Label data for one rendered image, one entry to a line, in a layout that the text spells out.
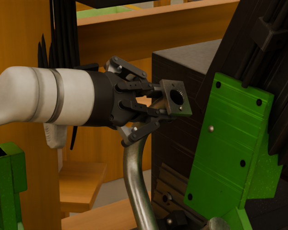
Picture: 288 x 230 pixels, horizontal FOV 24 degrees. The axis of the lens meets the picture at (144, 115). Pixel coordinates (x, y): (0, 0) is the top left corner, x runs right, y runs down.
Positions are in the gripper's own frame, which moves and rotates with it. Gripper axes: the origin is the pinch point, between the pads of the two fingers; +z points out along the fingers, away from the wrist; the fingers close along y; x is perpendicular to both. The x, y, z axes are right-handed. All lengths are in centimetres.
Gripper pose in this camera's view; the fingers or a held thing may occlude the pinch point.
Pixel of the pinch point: (163, 103)
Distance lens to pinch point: 96.8
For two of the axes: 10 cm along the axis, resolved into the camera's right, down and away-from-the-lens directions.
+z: 8.1, 0.4, 5.9
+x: -5.5, 4.3, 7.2
